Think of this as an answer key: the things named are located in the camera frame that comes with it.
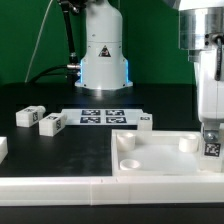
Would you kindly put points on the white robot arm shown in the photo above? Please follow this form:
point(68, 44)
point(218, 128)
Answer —
point(201, 34)

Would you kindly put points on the white square tabletop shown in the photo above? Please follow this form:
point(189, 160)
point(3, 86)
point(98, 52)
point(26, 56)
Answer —
point(156, 153)

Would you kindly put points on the white marker base plate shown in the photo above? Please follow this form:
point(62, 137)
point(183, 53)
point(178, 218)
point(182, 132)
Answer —
point(102, 116)

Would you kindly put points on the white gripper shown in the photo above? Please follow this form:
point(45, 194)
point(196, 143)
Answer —
point(210, 95)

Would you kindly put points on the white left fence block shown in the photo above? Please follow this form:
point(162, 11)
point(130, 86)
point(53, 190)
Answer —
point(3, 148)

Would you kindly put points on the white front fence wall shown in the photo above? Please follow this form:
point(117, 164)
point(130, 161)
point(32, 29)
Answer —
point(111, 190)

